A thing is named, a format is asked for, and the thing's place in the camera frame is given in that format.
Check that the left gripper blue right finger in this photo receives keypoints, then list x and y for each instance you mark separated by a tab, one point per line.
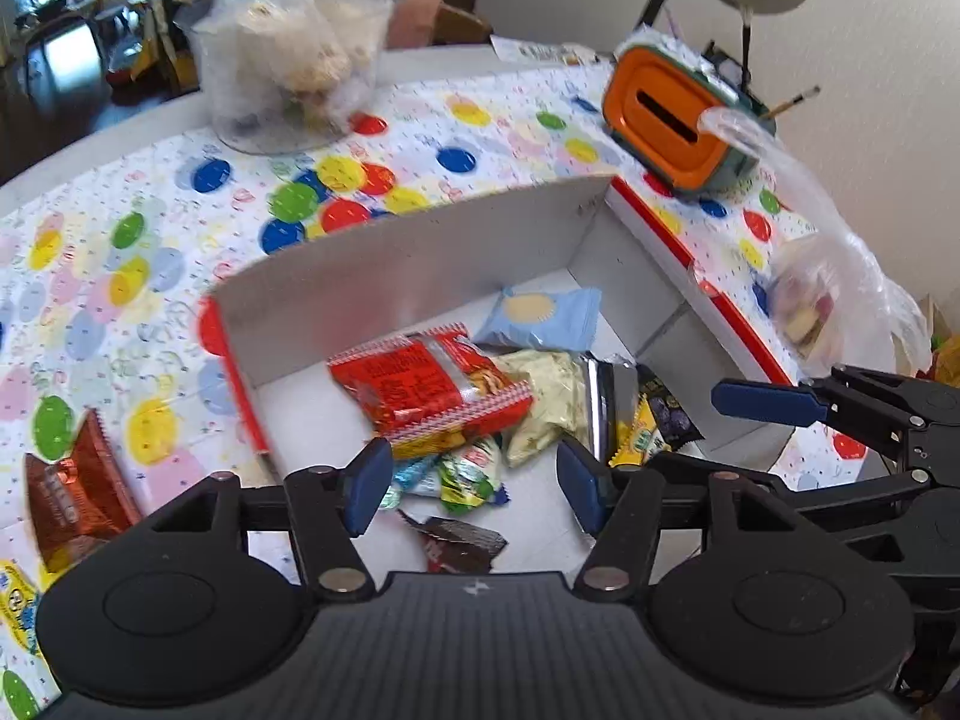
586	483

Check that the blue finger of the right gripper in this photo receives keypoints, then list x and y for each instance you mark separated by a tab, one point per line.
768	402
686	470

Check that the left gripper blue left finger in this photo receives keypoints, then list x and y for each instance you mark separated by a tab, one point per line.
363	483

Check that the small blue candy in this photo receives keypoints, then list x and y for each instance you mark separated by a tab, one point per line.
419	478

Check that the black snack packet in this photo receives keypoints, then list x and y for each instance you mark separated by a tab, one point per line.
674	424

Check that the yellow small snack packet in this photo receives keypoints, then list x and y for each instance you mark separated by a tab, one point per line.
640	441

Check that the silver foil snack packet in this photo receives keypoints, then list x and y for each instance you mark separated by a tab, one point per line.
611	399

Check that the green candy packet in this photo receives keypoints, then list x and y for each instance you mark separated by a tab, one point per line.
470	476

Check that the dark brown chocolate packet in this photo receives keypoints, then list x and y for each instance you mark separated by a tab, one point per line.
456	547

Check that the cream yellow snack packet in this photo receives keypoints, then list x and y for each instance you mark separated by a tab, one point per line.
559	400

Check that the red checkered snack bag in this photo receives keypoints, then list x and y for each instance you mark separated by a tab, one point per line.
430	391

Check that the light blue snack packet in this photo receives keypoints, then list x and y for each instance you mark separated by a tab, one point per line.
545	321

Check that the brown foil snack bag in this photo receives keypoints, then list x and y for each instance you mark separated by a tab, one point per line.
80	502

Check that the yellow minion snack pouch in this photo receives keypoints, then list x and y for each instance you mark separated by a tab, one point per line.
19	606

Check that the clear container with bagged snacks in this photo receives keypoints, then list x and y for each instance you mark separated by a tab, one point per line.
281	76

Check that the clear plastic bag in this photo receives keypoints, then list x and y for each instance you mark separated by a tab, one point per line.
829	298

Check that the red white cardboard box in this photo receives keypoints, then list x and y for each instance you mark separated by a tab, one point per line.
283	318

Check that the balloon birthday tablecloth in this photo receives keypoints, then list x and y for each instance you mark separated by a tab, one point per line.
240	594

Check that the pencil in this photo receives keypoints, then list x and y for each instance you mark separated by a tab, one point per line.
796	100

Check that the orange green tissue box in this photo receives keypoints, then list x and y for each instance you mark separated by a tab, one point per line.
658	90

